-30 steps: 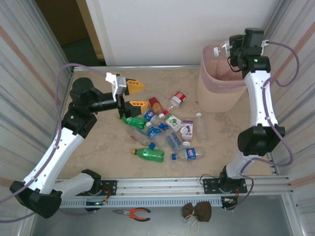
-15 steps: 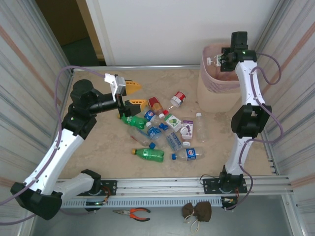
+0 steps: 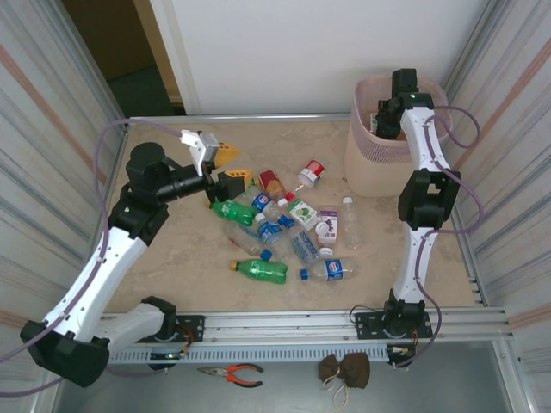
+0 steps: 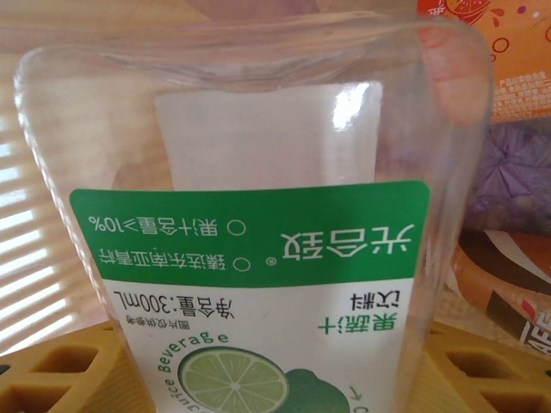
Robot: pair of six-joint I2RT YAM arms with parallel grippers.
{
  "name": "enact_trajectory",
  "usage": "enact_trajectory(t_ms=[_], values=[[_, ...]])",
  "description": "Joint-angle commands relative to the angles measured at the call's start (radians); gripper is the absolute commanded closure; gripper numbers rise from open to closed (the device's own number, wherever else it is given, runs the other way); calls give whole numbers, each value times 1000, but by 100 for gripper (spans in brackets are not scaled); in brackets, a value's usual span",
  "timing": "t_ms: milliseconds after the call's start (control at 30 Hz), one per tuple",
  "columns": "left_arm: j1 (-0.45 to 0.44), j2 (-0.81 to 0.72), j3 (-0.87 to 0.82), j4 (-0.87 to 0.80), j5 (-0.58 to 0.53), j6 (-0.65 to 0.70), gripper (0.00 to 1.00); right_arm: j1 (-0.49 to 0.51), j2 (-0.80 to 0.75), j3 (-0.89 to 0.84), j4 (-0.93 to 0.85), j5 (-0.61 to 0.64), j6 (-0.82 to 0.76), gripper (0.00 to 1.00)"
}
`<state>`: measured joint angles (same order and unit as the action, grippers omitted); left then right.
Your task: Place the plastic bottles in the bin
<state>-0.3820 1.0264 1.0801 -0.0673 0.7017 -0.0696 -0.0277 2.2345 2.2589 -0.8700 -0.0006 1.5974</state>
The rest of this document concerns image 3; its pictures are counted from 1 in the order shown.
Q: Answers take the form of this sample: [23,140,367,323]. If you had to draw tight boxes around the green plastic bottle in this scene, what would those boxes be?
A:
[209,198,260,227]

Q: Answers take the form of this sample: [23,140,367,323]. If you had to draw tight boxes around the small clear Pepsi bottle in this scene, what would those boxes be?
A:
[251,192,283,219]

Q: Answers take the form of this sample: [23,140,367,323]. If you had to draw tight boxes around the red yellow label bottle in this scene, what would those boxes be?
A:
[257,168,290,208]

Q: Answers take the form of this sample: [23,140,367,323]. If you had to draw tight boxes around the clear bottle colourful blue label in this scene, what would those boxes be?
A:
[226,221,275,262]

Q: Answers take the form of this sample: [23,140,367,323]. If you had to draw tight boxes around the clear bottle blue label white cap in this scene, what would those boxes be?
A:
[253,213,290,262]

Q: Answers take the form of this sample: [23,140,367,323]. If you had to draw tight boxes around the white green label bottle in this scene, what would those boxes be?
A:
[287,198,331,237]

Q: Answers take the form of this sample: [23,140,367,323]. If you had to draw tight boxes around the red white label bottle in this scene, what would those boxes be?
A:
[287,158,327,203]

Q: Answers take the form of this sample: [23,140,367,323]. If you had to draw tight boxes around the green bottle yellow cap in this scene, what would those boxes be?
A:
[228,257,288,286]

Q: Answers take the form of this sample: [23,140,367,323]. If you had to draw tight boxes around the Pepsi bottle blue cap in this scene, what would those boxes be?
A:
[299,256,361,284]

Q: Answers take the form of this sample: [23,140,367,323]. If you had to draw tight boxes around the pink mesh waste bin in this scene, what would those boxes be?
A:
[344,73,449,199]

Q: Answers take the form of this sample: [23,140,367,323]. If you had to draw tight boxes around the purple label bottle white cap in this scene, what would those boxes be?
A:
[317,207,342,259]

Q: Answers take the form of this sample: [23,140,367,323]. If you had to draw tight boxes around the corrugated translucent side panel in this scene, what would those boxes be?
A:
[438,0,551,413]
[0,0,130,413]

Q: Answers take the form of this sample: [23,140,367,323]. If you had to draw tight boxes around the clear unlabelled bottle white cap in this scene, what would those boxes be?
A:
[341,195,366,250]

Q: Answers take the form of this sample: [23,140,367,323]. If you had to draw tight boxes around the brown wooden door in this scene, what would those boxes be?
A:
[62,0,158,83]

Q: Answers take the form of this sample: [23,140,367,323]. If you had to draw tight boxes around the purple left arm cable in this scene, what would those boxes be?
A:
[0,118,184,399]

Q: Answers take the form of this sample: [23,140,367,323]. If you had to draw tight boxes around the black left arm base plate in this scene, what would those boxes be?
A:
[127,315,207,344]

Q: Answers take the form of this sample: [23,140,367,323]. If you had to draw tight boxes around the aluminium table frame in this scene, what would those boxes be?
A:
[101,112,516,345]

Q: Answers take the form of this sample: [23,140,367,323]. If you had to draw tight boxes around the white slotted cable duct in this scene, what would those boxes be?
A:
[105,343,391,366]

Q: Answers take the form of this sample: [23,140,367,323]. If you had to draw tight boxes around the orange handled pliers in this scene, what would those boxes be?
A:
[196,363,264,389]

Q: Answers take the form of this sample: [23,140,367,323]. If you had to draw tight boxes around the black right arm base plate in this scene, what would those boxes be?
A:
[354,310,434,342]

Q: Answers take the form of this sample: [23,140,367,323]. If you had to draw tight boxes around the brown cloth pouch with string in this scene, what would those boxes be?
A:
[317,354,372,408]

